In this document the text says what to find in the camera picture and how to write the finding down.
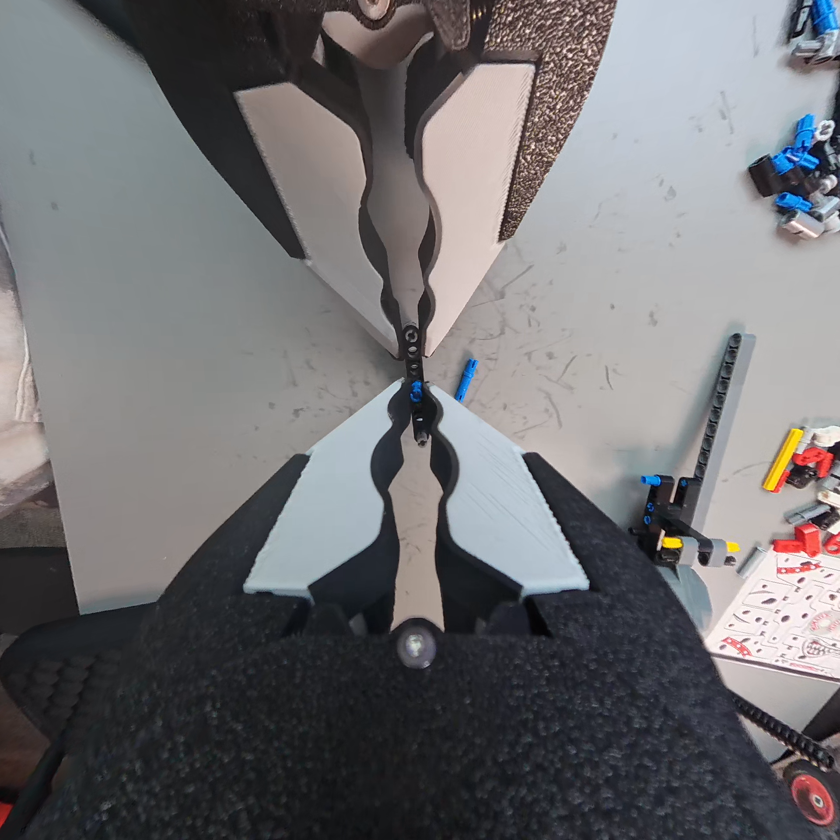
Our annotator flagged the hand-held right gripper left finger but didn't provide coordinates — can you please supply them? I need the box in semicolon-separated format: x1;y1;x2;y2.
243;379;408;635

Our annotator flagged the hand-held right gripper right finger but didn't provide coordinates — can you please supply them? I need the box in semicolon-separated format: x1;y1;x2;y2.
427;384;592;635

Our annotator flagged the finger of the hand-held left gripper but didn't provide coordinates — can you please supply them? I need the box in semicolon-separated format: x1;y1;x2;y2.
234;80;409;360
412;61;537;357

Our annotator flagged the black beam and axle assembly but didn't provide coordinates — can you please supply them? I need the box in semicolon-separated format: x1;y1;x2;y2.
395;322;435;448

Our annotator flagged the grey desk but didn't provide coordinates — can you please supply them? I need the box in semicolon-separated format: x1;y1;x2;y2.
0;0;840;697

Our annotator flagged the partly built toy chassis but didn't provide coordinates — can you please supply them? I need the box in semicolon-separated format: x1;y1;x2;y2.
629;333;757;631

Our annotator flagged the pile of blue black pins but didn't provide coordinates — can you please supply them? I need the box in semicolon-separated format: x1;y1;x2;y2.
748;0;840;240

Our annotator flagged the sticker sheet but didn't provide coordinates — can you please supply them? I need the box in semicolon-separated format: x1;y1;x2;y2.
705;545;840;683

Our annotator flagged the yellow technic beam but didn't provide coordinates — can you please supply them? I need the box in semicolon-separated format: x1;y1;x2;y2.
763;428;805;493

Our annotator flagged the pile of red white parts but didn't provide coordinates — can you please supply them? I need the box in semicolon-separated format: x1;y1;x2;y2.
763;420;840;559

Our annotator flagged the black toothed rip cord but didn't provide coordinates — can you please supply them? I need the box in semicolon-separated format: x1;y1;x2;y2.
730;694;831;767

